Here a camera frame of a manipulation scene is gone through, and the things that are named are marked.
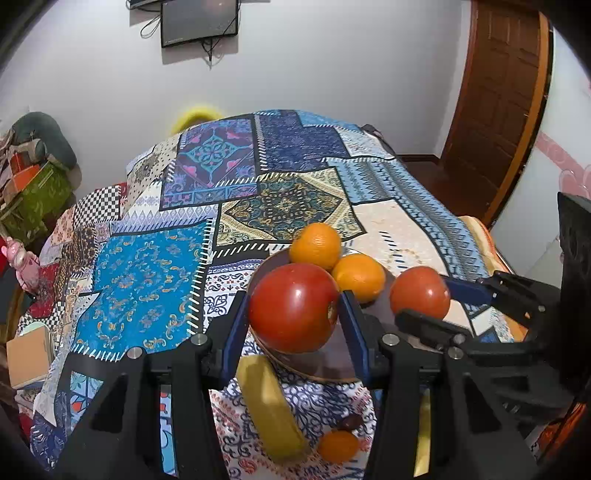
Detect yellow headboard cushion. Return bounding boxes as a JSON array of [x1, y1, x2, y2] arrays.
[[170, 106, 222, 135]]

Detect red tomato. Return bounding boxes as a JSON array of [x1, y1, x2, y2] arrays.
[[249, 263, 339, 354], [390, 266, 451, 320]]

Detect pink toy figurine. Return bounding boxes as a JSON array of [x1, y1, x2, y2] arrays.
[[1, 237, 40, 294]]

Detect green patterned storage box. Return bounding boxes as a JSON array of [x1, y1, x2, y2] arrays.
[[1, 163, 73, 246]]

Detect purple ceramic plate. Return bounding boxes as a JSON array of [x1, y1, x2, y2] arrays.
[[249, 266, 418, 383]]

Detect white wardrobe sliding door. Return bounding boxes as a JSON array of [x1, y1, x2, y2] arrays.
[[492, 31, 591, 286]]

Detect orange with sticker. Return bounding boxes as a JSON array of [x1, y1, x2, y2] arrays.
[[288, 223, 342, 271]]

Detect small orange tangerine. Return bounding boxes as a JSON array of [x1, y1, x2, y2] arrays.
[[317, 430, 360, 464]]

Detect large orange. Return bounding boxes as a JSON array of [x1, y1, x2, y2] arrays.
[[332, 253, 386, 304]]

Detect cardboard box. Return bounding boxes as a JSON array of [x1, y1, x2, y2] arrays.
[[6, 322, 54, 390]]

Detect patchwork patterned bedspread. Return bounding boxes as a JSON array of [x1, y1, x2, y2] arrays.
[[19, 110, 490, 470]]

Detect brown wooden door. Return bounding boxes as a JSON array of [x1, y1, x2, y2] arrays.
[[442, 1, 551, 226]]

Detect small wall monitor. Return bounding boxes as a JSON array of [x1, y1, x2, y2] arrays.
[[160, 0, 238, 48]]

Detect dark brown date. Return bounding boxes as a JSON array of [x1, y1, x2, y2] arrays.
[[335, 413, 363, 432]]

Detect grey-green pillow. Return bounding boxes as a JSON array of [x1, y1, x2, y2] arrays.
[[12, 111, 77, 171]]

